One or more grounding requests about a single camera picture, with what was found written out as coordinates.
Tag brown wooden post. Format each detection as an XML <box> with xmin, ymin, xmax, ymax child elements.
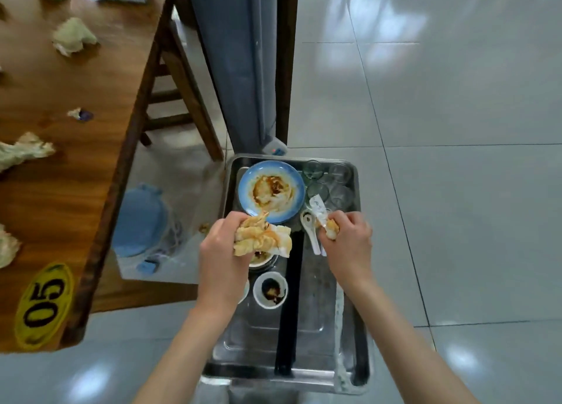
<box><xmin>274</xmin><ymin>0</ymin><xmax>301</xmax><ymax>145</ymax></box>

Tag long paper chopstick sleeve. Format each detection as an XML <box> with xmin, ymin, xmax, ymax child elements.
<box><xmin>309</xmin><ymin>195</ymin><xmax>352</xmax><ymax>393</ymax></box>

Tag person's right hand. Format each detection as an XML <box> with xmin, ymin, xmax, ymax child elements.
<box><xmin>317</xmin><ymin>210</ymin><xmax>374</xmax><ymax>295</ymax></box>

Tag person's left forearm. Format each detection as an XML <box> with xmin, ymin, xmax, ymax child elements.
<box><xmin>131</xmin><ymin>305</ymin><xmax>238</xmax><ymax>404</ymax></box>

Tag used napkins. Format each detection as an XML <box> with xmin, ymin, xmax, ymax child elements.
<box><xmin>0</xmin><ymin>0</ymin><xmax>100</xmax><ymax>269</ymax></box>

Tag blue plastic trash bin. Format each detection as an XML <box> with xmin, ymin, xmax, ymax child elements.
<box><xmin>112</xmin><ymin>184</ymin><xmax>185</xmax><ymax>275</ymax></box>

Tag blue rimmed plate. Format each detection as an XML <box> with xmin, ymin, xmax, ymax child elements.
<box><xmin>237</xmin><ymin>160</ymin><xmax>306</xmax><ymax>224</ymax></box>

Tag white spoon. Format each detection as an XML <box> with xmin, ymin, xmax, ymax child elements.
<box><xmin>300</xmin><ymin>210</ymin><xmax>322</xmax><ymax>256</ymax></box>

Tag metal tray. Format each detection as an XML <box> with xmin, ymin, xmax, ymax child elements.
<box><xmin>201</xmin><ymin>153</ymin><xmax>372</xmax><ymax>396</ymax></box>

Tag white power strip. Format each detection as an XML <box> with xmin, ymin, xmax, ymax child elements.
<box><xmin>262</xmin><ymin>137</ymin><xmax>289</xmax><ymax>157</ymax></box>

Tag person's right forearm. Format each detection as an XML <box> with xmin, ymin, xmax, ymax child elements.
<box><xmin>349</xmin><ymin>281</ymin><xmax>479</xmax><ymax>404</ymax></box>

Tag white bowl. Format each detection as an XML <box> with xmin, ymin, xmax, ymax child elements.
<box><xmin>248</xmin><ymin>250</ymin><xmax>280</xmax><ymax>271</ymax></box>

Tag grey blue pillar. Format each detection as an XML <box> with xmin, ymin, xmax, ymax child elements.
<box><xmin>184</xmin><ymin>0</ymin><xmax>278</xmax><ymax>154</ymax></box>

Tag dark wooden table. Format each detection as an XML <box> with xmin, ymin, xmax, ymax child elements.
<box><xmin>0</xmin><ymin>0</ymin><xmax>225</xmax><ymax>354</ymax></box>

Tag person's left hand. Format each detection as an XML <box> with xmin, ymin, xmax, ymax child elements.
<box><xmin>197</xmin><ymin>210</ymin><xmax>255</xmax><ymax>317</ymax></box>

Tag yellow oval number sticker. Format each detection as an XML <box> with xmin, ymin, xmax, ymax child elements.
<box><xmin>13</xmin><ymin>262</ymin><xmax>74</xmax><ymax>352</ymax></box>

